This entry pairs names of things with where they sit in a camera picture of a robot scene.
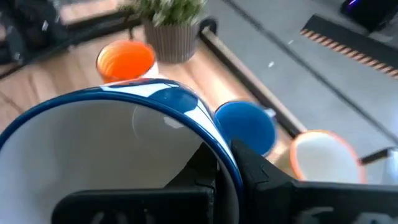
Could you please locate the yellow dotted mug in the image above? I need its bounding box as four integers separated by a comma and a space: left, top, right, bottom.
289, 129, 368, 185

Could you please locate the orange mug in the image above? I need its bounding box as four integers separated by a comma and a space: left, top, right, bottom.
95, 39, 160, 85

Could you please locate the black hazard striped floor mat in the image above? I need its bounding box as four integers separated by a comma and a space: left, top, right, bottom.
299, 13, 398, 79

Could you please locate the potted plant ribbed beige pot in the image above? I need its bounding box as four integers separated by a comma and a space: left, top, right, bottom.
119, 0, 208, 65

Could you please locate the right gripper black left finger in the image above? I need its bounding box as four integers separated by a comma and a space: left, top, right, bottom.
50, 142, 219, 224

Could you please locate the black device purple light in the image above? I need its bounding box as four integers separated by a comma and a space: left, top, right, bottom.
340, 0, 398, 32

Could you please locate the white enamel mug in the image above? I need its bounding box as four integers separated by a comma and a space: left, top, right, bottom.
0, 77, 245, 224

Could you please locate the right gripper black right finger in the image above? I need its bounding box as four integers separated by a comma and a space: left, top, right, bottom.
231, 139, 398, 224

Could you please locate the blue ribbed mug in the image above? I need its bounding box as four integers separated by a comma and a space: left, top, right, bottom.
213, 100, 279, 158

